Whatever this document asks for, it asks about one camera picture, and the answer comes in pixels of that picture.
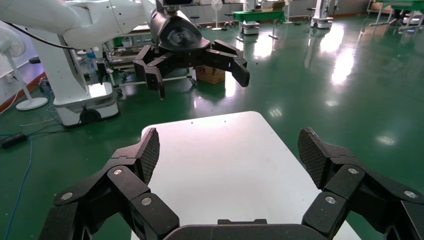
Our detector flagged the green cloth table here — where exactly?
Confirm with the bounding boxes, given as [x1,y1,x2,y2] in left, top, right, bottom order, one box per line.
[232,10,287,41]
[368,0,424,33]

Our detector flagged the black power adapter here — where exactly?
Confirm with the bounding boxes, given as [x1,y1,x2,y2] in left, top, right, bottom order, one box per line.
[0,132,29,150]

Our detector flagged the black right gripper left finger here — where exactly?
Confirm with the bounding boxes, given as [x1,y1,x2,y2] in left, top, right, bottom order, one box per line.
[39,127,180,240]

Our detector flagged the white robot column with base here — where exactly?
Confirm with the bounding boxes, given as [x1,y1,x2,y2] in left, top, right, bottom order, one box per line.
[309,0,336,30]
[24,33,120,127]

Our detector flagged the thin black cable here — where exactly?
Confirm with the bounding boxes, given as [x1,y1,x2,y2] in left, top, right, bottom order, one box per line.
[0,20,79,52]

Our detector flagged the metal frame wheeled cart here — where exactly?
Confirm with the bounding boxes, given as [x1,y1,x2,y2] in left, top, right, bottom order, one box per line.
[105,25,198,96]

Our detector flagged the small white pedestal fan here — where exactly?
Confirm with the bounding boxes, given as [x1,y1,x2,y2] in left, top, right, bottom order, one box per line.
[210,0,224,32]

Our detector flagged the blue cable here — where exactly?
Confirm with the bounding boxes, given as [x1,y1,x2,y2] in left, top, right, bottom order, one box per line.
[2,136,35,240]

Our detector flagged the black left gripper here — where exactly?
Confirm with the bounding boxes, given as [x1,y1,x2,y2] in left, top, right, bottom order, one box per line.
[132,8,251,101]

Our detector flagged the small brown cardboard box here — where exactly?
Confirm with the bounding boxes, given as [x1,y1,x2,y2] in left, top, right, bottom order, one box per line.
[195,65,226,85]

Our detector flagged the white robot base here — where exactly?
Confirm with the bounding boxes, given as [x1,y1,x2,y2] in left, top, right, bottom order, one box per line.
[240,20,261,36]

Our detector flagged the large white pedestal fan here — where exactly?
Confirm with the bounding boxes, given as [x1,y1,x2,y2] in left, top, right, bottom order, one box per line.
[0,26,49,112]

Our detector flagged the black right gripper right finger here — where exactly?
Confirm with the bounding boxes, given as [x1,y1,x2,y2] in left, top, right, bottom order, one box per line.
[297,126,424,240]

